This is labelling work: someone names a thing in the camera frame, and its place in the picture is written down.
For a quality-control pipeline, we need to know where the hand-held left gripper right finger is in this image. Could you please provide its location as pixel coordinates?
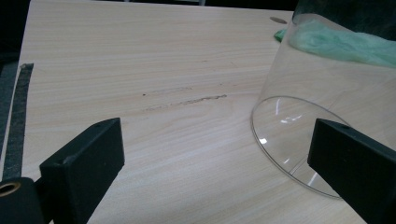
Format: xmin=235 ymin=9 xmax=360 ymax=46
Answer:
xmin=306 ymin=118 xmax=396 ymax=224

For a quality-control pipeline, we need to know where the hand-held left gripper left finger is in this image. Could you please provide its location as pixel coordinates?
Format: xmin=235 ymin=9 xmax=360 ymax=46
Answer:
xmin=38 ymin=117 xmax=126 ymax=224

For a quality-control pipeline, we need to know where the clear plastic bucket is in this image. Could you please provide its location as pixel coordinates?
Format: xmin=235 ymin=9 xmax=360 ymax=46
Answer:
xmin=250 ymin=12 xmax=396 ymax=200

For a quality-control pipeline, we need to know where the green plastic bag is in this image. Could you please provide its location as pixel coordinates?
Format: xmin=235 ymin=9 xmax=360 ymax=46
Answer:
xmin=274 ymin=18 xmax=396 ymax=69

